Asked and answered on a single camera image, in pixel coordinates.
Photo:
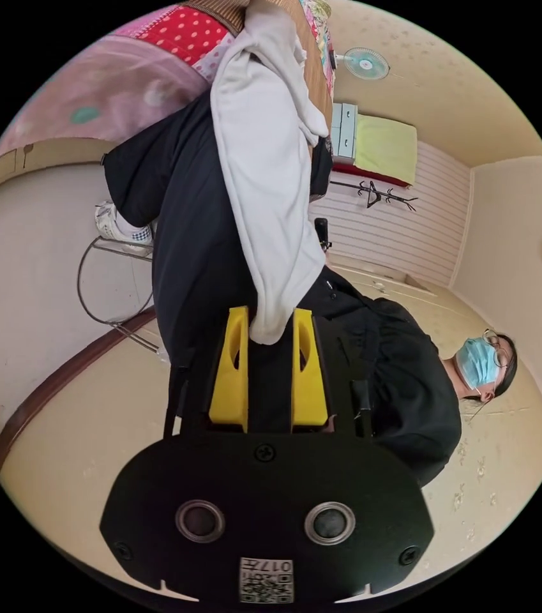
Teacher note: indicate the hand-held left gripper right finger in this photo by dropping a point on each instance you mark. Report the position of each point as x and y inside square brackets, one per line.
[310, 388]

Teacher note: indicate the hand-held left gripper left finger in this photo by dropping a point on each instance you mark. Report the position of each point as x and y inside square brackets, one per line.
[228, 383]

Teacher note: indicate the white long sleeve shirt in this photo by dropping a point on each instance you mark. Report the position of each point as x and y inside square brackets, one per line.
[261, 191]

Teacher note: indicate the person's body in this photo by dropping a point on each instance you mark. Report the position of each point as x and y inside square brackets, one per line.
[194, 230]

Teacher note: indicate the black coat rack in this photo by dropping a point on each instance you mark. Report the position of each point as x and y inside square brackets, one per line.
[372, 193]

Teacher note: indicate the white drawer cabinet with cloth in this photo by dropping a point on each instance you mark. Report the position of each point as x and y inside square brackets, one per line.
[385, 143]

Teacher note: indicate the bed with pink patchwork quilt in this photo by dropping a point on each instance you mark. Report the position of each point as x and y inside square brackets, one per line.
[108, 86]

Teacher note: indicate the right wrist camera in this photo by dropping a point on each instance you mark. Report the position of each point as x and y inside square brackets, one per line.
[321, 231]

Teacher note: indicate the metal frame stool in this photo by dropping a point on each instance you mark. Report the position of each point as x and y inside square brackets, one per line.
[89, 306]

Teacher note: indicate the wall fan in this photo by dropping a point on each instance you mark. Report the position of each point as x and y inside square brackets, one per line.
[367, 63]

